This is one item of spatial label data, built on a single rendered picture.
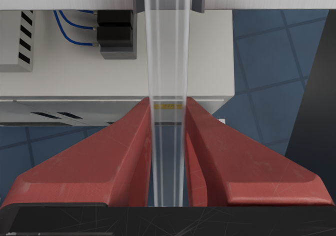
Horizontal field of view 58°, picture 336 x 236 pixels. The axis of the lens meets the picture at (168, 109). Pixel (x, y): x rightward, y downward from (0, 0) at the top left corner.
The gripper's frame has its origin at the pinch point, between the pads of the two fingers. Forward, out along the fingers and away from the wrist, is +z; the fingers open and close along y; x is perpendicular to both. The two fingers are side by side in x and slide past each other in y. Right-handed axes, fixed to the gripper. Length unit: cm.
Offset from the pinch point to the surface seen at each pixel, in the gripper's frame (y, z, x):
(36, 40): 20.5, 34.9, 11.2
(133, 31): 5.0, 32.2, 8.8
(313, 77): -8.1, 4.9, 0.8
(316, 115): -8.1, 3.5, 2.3
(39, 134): 45, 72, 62
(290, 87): -44, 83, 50
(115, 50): 7.5, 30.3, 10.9
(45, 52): 18.9, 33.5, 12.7
